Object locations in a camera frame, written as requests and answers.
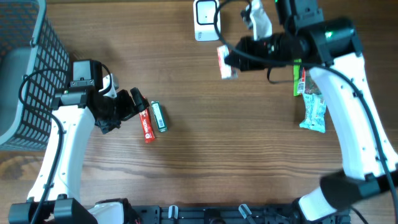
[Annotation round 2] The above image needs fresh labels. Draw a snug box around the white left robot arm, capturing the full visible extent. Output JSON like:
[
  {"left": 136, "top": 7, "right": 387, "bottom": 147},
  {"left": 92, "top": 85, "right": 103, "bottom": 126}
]
[{"left": 8, "top": 88, "right": 149, "bottom": 223}]

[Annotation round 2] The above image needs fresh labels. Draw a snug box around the dark green gum pack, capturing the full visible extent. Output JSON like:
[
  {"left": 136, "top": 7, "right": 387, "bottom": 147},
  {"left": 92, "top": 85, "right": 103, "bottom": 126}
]
[{"left": 151, "top": 101, "right": 168, "bottom": 133}]

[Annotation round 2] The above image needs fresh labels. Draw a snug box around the red candy bar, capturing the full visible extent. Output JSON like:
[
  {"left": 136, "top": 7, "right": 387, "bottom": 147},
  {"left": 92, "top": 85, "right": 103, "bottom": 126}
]
[{"left": 139, "top": 109, "right": 155, "bottom": 143}]

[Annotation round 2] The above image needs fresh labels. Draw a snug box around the dark grey mesh basket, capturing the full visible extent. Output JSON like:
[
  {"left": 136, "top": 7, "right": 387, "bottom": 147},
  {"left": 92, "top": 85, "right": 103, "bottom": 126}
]
[{"left": 1, "top": 0, "right": 70, "bottom": 151}]

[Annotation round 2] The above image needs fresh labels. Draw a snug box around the teal tissue pack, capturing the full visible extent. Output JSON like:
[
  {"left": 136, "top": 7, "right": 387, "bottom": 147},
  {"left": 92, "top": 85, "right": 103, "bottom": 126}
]
[{"left": 299, "top": 93, "right": 326, "bottom": 133}]

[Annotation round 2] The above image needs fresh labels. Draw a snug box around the green snack bag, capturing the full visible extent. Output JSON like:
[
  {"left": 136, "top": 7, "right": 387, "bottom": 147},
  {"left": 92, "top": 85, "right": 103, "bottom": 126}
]
[{"left": 293, "top": 65, "right": 321, "bottom": 96}]

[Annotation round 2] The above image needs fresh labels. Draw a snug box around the white barcode scanner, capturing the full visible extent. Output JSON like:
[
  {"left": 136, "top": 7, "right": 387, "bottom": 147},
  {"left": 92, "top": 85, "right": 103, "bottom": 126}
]
[{"left": 193, "top": 0, "right": 219, "bottom": 42}]

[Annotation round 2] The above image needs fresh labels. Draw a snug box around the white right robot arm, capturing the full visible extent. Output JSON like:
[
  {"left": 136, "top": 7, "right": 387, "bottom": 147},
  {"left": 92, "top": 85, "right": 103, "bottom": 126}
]
[{"left": 226, "top": 17, "right": 397, "bottom": 222}]

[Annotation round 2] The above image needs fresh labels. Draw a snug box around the small orange white box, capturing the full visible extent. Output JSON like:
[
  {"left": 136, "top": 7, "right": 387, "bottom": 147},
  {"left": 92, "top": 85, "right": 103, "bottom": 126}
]
[{"left": 217, "top": 45, "right": 238, "bottom": 80}]

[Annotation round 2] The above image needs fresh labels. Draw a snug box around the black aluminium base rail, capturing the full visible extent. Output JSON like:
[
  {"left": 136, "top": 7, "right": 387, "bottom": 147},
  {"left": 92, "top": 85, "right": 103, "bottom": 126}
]
[{"left": 74, "top": 203, "right": 352, "bottom": 224}]

